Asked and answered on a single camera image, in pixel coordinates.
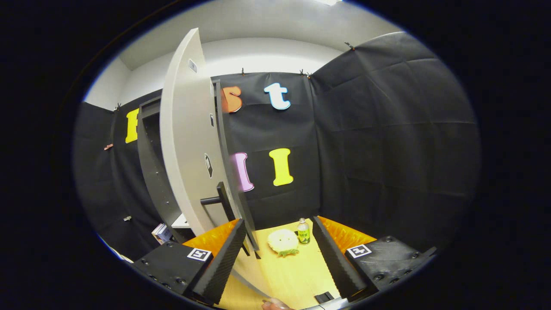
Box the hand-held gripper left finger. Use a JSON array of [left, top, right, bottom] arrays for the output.
[[130, 218, 248, 306]]

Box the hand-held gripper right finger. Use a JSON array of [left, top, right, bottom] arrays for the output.
[[312, 216, 437, 302]]

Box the dark grey shoe cabinet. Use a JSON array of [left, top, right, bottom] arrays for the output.
[[137, 96, 194, 244]]

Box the beige shoe cabinet door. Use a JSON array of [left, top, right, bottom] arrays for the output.
[[159, 28, 272, 300]]

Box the green label bottle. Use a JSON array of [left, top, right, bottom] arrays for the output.
[[297, 217, 311, 245]]

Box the yellow pineapple plush toy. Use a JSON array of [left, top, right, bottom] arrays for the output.
[[267, 229, 300, 258]]

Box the black backdrop cloth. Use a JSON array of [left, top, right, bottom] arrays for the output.
[[73, 31, 480, 259]]

